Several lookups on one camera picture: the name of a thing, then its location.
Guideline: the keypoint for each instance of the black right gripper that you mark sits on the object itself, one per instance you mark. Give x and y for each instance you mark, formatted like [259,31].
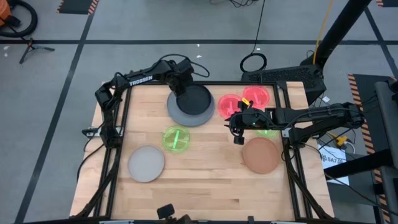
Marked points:
[237,119]

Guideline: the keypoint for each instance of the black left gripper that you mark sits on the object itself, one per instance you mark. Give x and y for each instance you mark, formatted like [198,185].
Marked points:
[172,73]

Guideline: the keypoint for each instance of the dark plastic plate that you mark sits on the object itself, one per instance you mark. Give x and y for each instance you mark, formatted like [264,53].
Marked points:
[196,101]

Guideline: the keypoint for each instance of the green transparent plastic plate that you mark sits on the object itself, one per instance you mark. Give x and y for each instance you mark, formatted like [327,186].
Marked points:
[267,134]
[176,139]

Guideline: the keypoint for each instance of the red transparent plastic plate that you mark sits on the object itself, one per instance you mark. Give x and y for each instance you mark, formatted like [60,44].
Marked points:
[227,105]
[259,95]

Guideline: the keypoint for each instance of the orange plastic plate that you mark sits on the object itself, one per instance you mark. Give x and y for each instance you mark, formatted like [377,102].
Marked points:
[261,155]

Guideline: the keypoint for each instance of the small grey plastic plate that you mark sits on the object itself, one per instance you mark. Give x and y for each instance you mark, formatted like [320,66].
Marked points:
[146,163]

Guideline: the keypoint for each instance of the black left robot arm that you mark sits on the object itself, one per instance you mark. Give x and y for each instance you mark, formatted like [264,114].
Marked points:
[140,80]

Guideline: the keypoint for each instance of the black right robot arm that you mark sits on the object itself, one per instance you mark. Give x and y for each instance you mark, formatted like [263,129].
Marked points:
[317,115]

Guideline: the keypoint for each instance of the large plastic plate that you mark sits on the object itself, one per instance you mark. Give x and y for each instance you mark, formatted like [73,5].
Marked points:
[186,121]

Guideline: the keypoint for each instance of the black perforated computer case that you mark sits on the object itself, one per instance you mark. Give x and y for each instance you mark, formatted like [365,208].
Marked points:
[280,74]

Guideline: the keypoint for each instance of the white power strip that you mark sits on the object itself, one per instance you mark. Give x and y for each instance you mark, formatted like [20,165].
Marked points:
[93,133]

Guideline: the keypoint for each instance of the yellow plug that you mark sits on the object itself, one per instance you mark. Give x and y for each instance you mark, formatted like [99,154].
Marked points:
[341,140]

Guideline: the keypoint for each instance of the white paper sheet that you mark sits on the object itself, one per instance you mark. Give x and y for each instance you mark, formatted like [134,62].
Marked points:
[335,171]

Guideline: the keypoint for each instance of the hazard striped floor mat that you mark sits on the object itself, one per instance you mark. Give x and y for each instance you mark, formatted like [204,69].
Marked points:
[387,2]
[367,87]
[76,6]

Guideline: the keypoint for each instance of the black support pole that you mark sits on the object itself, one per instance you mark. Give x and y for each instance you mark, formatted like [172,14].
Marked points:
[342,28]

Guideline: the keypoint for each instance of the grey metal beam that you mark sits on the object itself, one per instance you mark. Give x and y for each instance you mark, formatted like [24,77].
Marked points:
[387,124]

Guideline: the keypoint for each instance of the black tripod stand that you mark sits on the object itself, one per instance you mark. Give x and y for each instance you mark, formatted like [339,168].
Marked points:
[31,46]

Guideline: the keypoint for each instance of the orange vacuum cleaner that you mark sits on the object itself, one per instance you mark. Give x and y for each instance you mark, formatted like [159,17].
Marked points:
[3,11]

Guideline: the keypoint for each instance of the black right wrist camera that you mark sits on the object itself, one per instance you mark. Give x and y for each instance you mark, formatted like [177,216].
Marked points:
[255,122]

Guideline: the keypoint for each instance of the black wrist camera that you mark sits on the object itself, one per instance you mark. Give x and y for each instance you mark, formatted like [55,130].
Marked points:
[186,67]
[255,122]

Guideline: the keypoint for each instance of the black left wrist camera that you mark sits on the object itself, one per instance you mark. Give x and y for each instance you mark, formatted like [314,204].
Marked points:
[186,67]

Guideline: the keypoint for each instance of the black table frame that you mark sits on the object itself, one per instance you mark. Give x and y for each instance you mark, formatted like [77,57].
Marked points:
[224,83]

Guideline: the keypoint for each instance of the black table-level camera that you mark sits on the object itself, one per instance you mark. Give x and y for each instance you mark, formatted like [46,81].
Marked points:
[165,211]

